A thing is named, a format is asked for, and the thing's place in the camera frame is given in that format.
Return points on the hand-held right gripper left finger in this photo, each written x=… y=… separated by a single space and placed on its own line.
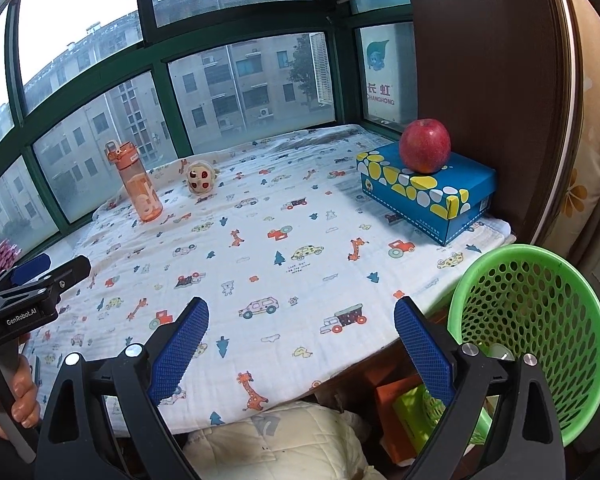
x=177 y=350

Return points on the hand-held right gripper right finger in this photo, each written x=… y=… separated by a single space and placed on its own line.
x=425 y=350

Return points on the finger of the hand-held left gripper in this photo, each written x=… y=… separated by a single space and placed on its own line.
x=30 y=267
x=65 y=272

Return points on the green plastic mesh basket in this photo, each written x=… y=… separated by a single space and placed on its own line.
x=555 y=310

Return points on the person's left hand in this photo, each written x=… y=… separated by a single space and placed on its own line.
x=24 y=392

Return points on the pink striped cloth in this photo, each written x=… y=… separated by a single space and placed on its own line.
x=0 y=256

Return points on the small green plastic crate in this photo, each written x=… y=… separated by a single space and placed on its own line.
x=420 y=410

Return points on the orange box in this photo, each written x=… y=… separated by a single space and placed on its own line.
x=395 y=410

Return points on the orange water bottle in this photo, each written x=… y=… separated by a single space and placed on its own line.
x=140 y=195

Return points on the cream quilted blanket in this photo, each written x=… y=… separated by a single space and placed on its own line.
x=280 y=440

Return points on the printed cartoon blanket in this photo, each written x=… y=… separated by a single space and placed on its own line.
x=280 y=240

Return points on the blue spotted tissue box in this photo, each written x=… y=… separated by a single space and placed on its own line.
x=467 y=172

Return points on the red apple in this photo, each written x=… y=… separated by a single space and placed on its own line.
x=425 y=145

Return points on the cream flowered curtain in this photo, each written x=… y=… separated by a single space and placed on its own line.
x=595 y=185

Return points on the white outdoor air conditioner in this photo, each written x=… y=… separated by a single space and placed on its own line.
x=385 y=105

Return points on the brown wooden cabinet panel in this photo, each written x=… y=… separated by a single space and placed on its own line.
x=505 y=85

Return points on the white louvered vent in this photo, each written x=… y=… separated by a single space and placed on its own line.
x=321 y=70

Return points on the green window frame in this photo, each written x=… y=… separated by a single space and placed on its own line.
x=152 y=60

